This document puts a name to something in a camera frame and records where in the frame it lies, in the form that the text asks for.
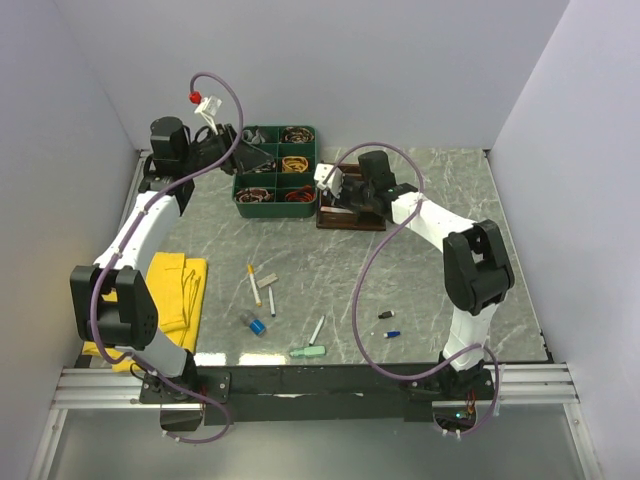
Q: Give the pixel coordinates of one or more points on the short mint green highlighter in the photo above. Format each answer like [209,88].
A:
[311,351]

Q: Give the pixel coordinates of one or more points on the short blue tipped pen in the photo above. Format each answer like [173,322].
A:
[272,304]

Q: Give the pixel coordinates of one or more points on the blue capped glue stick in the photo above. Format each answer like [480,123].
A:
[252,322]

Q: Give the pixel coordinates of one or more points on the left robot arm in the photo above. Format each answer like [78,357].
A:
[162,197]

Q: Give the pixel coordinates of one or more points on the black base bar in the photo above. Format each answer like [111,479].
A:
[336,392]

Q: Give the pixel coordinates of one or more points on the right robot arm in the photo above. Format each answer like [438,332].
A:
[477,270]

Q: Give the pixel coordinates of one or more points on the small grey eraser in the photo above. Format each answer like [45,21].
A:
[266,281]

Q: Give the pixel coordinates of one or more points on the yellow capped white pen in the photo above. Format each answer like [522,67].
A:
[254,286]

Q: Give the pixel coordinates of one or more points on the uncapped white marker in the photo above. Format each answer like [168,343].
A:
[317,329]

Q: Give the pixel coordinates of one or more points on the aluminium rail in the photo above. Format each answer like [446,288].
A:
[104,389]

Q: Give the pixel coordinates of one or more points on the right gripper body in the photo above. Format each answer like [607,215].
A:
[356,194]

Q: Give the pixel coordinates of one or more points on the green compartment tray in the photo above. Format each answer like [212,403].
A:
[284,187]

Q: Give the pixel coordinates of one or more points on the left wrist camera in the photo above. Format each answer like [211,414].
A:
[206,108]

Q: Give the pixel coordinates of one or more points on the brown wooden desk organizer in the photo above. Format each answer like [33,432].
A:
[331,216]

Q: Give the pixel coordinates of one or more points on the yellow cloth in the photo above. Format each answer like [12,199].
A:
[176,300]

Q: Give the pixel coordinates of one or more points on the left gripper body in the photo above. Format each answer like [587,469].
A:
[204,154]

